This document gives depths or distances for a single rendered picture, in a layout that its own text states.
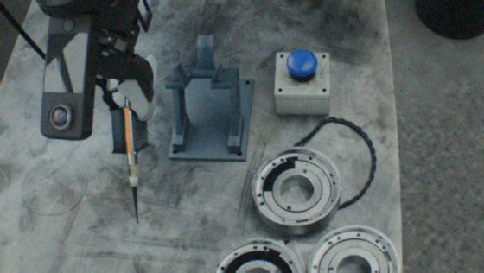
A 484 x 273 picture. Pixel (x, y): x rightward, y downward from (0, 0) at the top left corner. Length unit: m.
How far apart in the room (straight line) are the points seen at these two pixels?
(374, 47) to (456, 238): 0.85
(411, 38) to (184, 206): 1.34
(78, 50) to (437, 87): 1.47
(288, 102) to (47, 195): 0.34
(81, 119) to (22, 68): 0.47
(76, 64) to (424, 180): 1.29
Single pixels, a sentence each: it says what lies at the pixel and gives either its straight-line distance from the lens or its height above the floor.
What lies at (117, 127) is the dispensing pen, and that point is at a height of 0.96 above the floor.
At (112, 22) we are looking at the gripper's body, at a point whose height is 1.09.
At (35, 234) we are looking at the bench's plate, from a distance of 0.83.
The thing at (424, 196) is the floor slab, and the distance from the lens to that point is 1.69.
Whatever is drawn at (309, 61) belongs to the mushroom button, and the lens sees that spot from 0.79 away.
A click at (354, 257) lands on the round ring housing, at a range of 0.72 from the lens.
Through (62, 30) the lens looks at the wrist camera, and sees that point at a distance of 0.56.
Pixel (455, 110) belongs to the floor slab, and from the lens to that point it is 1.86.
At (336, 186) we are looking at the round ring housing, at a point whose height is 0.83.
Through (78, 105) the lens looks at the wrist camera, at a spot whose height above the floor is 1.08.
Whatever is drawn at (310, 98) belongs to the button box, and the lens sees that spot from 0.80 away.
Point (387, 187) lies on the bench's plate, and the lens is 0.78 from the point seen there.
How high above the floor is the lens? 1.49
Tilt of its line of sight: 57 degrees down
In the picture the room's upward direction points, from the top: 11 degrees counter-clockwise
